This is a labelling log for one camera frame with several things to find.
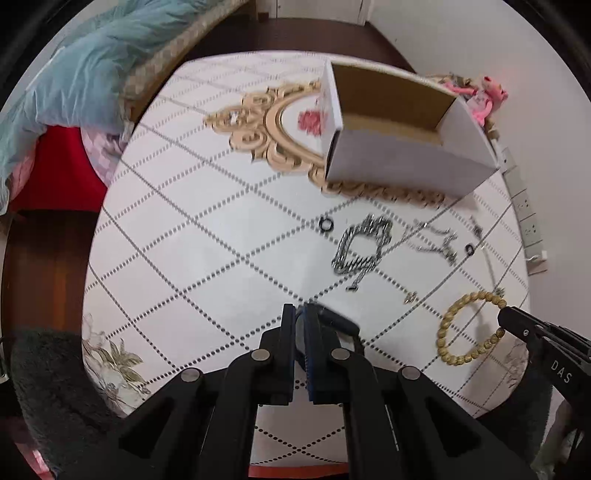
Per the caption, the white door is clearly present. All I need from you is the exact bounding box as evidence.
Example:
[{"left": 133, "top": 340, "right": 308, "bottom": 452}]
[{"left": 256, "top": 0, "right": 374, "bottom": 25}]

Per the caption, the thick silver chain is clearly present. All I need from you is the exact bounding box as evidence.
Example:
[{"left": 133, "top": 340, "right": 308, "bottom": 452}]
[{"left": 329, "top": 213, "right": 395, "bottom": 292}]

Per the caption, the pink panther plush toy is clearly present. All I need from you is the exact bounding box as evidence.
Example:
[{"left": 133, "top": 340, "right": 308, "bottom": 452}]
[{"left": 440, "top": 75, "right": 509, "bottom": 127}]

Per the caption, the thin silver necklace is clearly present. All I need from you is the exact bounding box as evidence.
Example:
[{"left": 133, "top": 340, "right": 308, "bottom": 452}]
[{"left": 400, "top": 218, "right": 460, "bottom": 267}]

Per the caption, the black smart band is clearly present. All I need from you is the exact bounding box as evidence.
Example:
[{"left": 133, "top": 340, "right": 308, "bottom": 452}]
[{"left": 318, "top": 306, "right": 360, "bottom": 338}]

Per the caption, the wooden bead bracelet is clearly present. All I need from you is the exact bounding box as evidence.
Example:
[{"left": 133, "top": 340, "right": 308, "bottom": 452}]
[{"left": 435, "top": 290, "right": 508, "bottom": 368}]

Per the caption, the teal duvet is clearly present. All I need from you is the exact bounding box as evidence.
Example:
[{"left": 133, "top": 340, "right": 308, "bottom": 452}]
[{"left": 1, "top": 0, "right": 212, "bottom": 211}]

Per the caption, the white cardboard box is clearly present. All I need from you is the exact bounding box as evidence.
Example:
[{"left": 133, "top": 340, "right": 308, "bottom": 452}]
[{"left": 318, "top": 61, "right": 498, "bottom": 198}]

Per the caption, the white power strip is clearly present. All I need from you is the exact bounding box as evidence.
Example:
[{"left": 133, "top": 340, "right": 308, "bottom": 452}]
[{"left": 491, "top": 139, "right": 548, "bottom": 276}]

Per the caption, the dark fuzzy stool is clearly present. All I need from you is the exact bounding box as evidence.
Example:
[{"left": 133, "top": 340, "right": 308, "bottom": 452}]
[{"left": 10, "top": 329, "right": 122, "bottom": 476}]

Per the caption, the patterned white tablecloth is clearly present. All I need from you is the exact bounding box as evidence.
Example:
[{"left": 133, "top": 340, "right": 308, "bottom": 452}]
[{"left": 82, "top": 51, "right": 529, "bottom": 416}]

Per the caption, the bed with checkered mattress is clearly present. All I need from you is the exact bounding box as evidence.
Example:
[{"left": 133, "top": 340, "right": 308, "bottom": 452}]
[{"left": 120, "top": 1, "right": 257, "bottom": 122}]

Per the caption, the red bed sheet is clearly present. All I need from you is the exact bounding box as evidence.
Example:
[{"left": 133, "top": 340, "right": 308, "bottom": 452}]
[{"left": 8, "top": 126, "right": 107, "bottom": 213}]

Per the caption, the small gold earring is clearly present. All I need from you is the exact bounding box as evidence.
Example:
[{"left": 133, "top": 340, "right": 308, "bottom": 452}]
[{"left": 404, "top": 291, "right": 419, "bottom": 304}]

